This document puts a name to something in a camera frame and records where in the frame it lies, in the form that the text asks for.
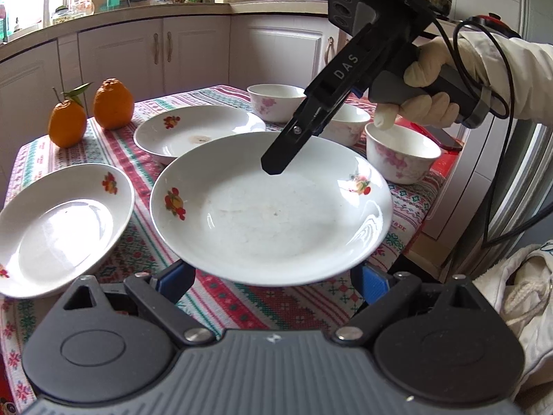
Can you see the kitchen countertop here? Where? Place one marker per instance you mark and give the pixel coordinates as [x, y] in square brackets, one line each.
[129, 11]

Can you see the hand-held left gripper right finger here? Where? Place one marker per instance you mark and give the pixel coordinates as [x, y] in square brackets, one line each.
[373, 283]

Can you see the glass mug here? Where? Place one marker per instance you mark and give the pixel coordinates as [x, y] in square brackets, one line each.
[83, 8]

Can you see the white plate with brown stain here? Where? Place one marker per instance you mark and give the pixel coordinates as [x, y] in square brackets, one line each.
[216, 125]

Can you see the red rimmed pot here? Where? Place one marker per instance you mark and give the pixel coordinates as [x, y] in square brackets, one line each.
[488, 24]

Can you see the large white floral plate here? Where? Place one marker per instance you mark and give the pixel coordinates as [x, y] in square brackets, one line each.
[272, 216]

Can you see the glass jar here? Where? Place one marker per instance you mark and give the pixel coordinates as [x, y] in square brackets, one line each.
[59, 15]

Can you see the patterned red green tablecloth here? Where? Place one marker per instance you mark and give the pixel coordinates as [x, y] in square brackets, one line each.
[142, 242]

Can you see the white kitchen cabinets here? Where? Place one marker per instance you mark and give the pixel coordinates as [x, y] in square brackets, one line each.
[276, 52]

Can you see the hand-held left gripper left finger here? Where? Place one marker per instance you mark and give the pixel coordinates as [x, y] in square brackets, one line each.
[173, 279]

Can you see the large orange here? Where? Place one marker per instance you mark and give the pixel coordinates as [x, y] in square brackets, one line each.
[113, 103]

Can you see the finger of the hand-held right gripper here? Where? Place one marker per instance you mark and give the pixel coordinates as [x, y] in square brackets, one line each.
[287, 147]

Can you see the person's right hand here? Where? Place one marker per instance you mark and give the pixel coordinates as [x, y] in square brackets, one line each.
[425, 67]

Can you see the person's right forearm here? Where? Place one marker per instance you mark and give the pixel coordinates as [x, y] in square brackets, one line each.
[527, 78]

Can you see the red gift box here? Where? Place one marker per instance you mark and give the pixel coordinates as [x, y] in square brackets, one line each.
[447, 165]

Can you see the orange with green leaf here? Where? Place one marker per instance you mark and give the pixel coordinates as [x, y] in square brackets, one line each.
[67, 125]

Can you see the white fleece jacket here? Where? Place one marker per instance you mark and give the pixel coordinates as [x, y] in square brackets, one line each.
[518, 302]

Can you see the white bowl pink flowers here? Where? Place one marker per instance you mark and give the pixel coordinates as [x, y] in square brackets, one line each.
[401, 158]
[276, 101]
[351, 126]

